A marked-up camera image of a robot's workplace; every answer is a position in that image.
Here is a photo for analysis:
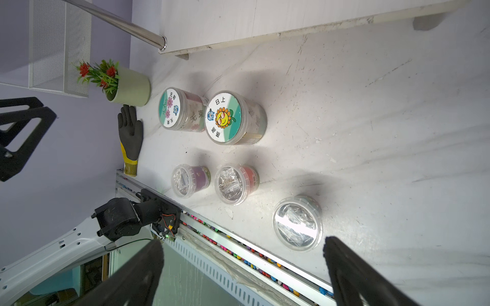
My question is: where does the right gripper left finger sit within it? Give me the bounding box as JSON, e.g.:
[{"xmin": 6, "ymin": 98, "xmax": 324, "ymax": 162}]
[{"xmin": 77, "ymin": 240, "xmax": 164, "ymax": 306}]

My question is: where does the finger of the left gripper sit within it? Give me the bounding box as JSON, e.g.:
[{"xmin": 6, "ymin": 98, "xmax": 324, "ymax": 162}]
[{"xmin": 0, "ymin": 96, "xmax": 57, "ymax": 182}]

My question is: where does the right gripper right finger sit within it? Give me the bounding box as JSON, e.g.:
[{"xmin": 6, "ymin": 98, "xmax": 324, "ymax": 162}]
[{"xmin": 323, "ymin": 236, "xmax": 417, "ymax": 305}]

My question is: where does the seed jar purple flower lid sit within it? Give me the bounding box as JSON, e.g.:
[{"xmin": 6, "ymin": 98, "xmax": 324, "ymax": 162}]
[{"xmin": 158, "ymin": 87, "xmax": 208, "ymax": 133}]

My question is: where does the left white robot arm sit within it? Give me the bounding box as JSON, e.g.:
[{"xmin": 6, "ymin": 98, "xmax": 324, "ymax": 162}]
[{"xmin": 1, "ymin": 97, "xmax": 163, "ymax": 305}]

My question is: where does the seed jar sunflower lid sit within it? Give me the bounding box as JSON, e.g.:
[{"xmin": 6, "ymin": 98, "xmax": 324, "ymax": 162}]
[{"xmin": 205, "ymin": 91, "xmax": 267, "ymax": 145}]

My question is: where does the white two-tier shelf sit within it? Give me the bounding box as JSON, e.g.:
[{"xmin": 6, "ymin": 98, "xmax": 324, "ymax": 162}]
[{"xmin": 60, "ymin": 0, "xmax": 472, "ymax": 58}]

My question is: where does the small clear jar right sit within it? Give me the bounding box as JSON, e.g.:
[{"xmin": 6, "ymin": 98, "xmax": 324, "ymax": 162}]
[{"xmin": 272, "ymin": 195, "xmax": 323, "ymax": 252}]

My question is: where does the small clear jar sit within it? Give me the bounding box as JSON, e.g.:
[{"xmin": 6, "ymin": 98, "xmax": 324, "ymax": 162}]
[
  {"xmin": 171, "ymin": 164, "xmax": 211, "ymax": 198},
  {"xmin": 272, "ymin": 195, "xmax": 323, "ymax": 252},
  {"xmin": 214, "ymin": 164, "xmax": 260, "ymax": 205}
]

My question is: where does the small clear jar left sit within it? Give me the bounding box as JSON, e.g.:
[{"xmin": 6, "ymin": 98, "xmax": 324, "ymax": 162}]
[{"xmin": 171, "ymin": 164, "xmax": 211, "ymax": 198}]

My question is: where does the black rubber glove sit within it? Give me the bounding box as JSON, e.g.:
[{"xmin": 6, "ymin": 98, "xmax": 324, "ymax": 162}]
[{"xmin": 117, "ymin": 105, "xmax": 144, "ymax": 177}]

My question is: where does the small red flower pot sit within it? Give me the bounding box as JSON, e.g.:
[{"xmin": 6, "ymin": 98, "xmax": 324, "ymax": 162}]
[{"xmin": 74, "ymin": 59, "xmax": 151, "ymax": 107}]

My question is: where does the small clear jar middle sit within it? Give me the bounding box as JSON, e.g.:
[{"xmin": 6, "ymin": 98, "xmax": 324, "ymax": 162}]
[{"xmin": 214, "ymin": 164, "xmax": 260, "ymax": 205}]

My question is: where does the white mesh wall rack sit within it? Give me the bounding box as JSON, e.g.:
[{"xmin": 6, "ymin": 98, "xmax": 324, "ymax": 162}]
[{"xmin": 1, "ymin": 1, "xmax": 92, "ymax": 98}]

